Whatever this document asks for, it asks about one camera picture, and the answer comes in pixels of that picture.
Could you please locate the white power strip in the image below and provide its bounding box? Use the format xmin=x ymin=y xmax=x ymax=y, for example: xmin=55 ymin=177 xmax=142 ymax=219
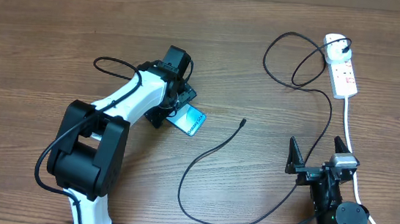
xmin=328 ymin=60 xmax=358 ymax=99

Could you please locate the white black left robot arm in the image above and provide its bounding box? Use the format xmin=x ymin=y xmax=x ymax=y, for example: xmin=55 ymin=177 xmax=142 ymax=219
xmin=34 ymin=45 xmax=196 ymax=224

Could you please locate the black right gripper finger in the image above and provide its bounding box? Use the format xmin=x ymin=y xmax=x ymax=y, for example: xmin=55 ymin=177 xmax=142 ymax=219
xmin=334 ymin=135 xmax=350 ymax=154
xmin=286 ymin=136 xmax=305 ymax=169

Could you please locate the white power strip cord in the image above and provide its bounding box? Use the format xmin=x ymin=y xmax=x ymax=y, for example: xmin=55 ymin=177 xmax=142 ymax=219
xmin=331 ymin=96 xmax=400 ymax=224

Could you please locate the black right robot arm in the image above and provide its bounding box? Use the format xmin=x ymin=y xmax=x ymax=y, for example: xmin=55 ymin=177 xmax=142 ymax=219
xmin=285 ymin=137 xmax=370 ymax=224

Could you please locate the white charger plug adapter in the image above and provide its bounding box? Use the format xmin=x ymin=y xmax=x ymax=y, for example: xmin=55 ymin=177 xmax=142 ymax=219
xmin=323 ymin=33 xmax=352 ymax=64

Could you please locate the black smartphone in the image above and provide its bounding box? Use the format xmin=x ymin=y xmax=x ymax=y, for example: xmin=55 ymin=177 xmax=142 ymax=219
xmin=166 ymin=103 xmax=207 ymax=137

